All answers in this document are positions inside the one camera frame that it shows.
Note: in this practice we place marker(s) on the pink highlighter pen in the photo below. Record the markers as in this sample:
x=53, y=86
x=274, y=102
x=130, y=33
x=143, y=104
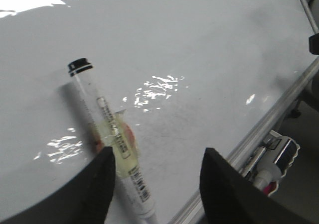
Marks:
x=271, y=188

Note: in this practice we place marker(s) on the white wire marker tray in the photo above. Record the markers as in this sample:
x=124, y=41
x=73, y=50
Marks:
x=269, y=162

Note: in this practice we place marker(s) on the red round magnet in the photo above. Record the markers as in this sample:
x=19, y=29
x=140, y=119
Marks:
x=129, y=137

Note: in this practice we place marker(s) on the white whiteboard with aluminium frame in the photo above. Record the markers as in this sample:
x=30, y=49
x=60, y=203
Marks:
x=189, y=74

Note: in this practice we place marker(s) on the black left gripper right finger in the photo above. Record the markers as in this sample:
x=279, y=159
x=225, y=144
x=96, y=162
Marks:
x=228, y=198

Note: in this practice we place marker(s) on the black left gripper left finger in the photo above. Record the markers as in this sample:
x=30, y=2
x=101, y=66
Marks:
x=83, y=200

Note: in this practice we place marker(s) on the white black-tip whiteboard marker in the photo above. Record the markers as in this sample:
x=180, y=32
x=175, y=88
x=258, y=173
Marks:
x=129, y=174

